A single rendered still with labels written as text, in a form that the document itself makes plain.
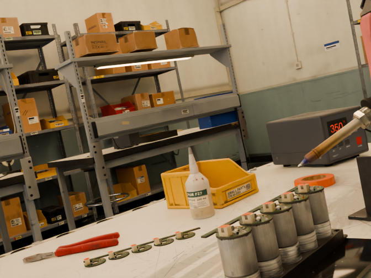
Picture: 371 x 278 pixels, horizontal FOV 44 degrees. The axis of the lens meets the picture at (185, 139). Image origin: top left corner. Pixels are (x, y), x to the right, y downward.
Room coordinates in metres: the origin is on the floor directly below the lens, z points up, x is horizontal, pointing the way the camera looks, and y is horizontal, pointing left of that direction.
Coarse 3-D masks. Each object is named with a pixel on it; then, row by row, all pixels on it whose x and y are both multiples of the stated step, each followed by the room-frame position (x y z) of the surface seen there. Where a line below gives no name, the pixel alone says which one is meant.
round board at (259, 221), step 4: (260, 216) 0.34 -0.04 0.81; (264, 216) 0.33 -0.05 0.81; (268, 216) 0.33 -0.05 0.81; (272, 216) 0.33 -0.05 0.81; (240, 220) 0.34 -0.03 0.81; (256, 220) 0.32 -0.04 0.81; (260, 220) 0.32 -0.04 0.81; (264, 220) 0.32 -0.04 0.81; (268, 220) 0.32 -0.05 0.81; (240, 224) 0.33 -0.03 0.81; (244, 224) 0.32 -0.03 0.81; (248, 224) 0.32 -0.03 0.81; (252, 224) 0.32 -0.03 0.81; (256, 224) 0.32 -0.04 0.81
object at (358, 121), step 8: (360, 112) 0.36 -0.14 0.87; (368, 112) 0.36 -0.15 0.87; (352, 120) 0.37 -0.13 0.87; (360, 120) 0.36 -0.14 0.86; (368, 120) 0.36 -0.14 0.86; (344, 128) 0.36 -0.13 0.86; (352, 128) 0.36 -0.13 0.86; (336, 136) 0.36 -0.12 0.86; (344, 136) 0.36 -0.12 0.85; (320, 144) 0.37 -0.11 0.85; (328, 144) 0.36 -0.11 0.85; (336, 144) 0.36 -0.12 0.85; (312, 152) 0.36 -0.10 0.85; (320, 152) 0.36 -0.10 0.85; (312, 160) 0.36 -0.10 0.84
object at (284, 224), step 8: (280, 216) 0.34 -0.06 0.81; (288, 216) 0.34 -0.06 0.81; (280, 224) 0.34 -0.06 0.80; (288, 224) 0.34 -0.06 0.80; (280, 232) 0.34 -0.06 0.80; (288, 232) 0.34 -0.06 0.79; (280, 240) 0.34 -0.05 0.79; (288, 240) 0.34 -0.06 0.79; (296, 240) 0.34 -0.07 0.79; (280, 248) 0.34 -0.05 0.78; (288, 248) 0.34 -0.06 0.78; (296, 248) 0.34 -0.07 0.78; (280, 256) 0.34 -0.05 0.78; (288, 256) 0.34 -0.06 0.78; (296, 256) 0.34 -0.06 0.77; (288, 264) 0.34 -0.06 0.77
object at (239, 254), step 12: (228, 240) 0.30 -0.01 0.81; (240, 240) 0.30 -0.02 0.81; (252, 240) 0.31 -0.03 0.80; (228, 252) 0.30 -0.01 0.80; (240, 252) 0.30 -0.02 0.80; (252, 252) 0.30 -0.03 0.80; (228, 264) 0.30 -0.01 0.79; (240, 264) 0.30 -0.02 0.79; (252, 264) 0.30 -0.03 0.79; (228, 276) 0.30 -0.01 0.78; (240, 276) 0.30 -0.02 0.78; (252, 276) 0.30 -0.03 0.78
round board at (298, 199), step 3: (294, 195) 0.38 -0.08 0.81; (297, 195) 0.38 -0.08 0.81; (300, 195) 0.38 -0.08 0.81; (303, 195) 0.37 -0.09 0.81; (306, 195) 0.37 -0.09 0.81; (294, 198) 0.36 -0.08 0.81; (297, 198) 0.36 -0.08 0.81; (300, 198) 0.37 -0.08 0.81; (306, 198) 0.36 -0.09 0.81; (279, 201) 0.37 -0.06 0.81; (291, 201) 0.36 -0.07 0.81; (294, 201) 0.36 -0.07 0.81; (297, 201) 0.36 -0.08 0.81; (300, 201) 0.36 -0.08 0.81
